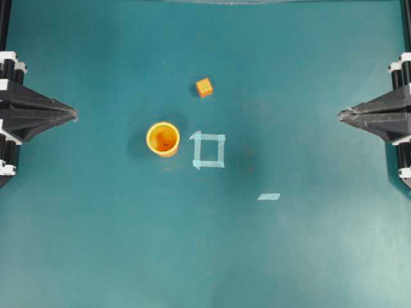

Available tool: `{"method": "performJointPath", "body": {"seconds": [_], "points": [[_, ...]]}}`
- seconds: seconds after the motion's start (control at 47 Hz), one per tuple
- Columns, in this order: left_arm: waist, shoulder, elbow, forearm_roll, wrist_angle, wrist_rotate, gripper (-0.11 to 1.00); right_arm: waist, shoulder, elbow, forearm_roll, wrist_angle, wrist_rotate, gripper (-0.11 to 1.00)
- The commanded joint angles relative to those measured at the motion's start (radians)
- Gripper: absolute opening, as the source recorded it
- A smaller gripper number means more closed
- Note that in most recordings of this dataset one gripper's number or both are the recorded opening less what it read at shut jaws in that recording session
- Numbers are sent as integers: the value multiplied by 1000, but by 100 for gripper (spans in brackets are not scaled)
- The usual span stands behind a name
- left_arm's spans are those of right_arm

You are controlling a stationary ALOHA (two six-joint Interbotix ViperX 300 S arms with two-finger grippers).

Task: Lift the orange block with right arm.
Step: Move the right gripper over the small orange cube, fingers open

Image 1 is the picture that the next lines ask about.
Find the small light blue tape strip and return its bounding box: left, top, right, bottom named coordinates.
left=258, top=193, right=281, bottom=201

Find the black right frame post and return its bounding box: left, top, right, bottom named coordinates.
left=400, top=0, right=411, bottom=52

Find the orange cube block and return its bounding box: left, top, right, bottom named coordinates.
left=195, top=78, right=213, bottom=98

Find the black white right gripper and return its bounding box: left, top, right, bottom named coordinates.
left=337, top=51, right=411, bottom=189

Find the yellow orange plastic cup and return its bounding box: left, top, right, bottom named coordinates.
left=146, top=122, right=180, bottom=157

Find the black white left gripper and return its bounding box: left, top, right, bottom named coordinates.
left=1, top=51, right=78, bottom=187

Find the light blue tape square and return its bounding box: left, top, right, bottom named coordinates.
left=189, top=130, right=226, bottom=170

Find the black frame post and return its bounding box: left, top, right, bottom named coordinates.
left=0, top=0, right=12, bottom=51
left=400, top=0, right=411, bottom=52

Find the black left frame post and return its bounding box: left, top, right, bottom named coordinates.
left=0, top=0, right=12, bottom=51

